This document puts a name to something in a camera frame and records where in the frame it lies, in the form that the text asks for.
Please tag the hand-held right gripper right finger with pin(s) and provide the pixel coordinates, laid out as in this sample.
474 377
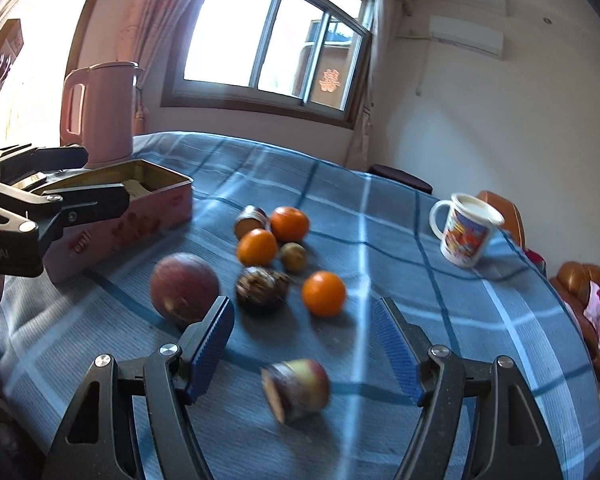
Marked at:
395 350

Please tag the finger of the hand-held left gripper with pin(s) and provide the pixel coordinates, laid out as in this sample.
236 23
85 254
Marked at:
90 202
55 156

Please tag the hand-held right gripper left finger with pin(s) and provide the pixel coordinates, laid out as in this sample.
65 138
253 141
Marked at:
212 345

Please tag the pink tin box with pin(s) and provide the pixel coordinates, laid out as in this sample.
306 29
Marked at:
130 220

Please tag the reddish purple round fruit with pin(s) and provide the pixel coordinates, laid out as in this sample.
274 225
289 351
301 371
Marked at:
180 285

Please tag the orange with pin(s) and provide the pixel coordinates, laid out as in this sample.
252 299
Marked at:
256 247
290 224
323 293

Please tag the cut apple half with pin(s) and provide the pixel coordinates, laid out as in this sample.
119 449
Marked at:
300 387

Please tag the brown kiwi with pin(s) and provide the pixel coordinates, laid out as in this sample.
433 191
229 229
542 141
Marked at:
293 257

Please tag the snack packets in tray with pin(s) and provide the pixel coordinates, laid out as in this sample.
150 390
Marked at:
140 186

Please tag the pink electric kettle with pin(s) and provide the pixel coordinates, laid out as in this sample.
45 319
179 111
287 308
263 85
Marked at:
105 110

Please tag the blue plaid tablecloth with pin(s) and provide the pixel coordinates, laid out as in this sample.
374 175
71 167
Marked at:
380 260

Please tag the white printed mug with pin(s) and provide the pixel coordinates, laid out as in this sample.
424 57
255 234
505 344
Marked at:
467 232

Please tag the pink curtain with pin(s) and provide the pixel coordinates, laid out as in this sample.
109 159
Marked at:
130 10

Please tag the dark round stool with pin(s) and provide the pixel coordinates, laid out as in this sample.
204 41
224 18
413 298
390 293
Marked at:
400 175

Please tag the brown leather sofa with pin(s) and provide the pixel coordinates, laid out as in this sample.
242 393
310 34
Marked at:
575 280

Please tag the sliding glass window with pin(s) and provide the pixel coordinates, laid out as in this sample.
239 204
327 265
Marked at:
240 35

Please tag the red paper window decoration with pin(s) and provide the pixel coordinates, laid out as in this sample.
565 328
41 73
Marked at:
327 80

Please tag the pale curtain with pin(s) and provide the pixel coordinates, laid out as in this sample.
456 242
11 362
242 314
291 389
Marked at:
382 60

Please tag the white air conditioner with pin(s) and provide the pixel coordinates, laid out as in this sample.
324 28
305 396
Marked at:
465 35

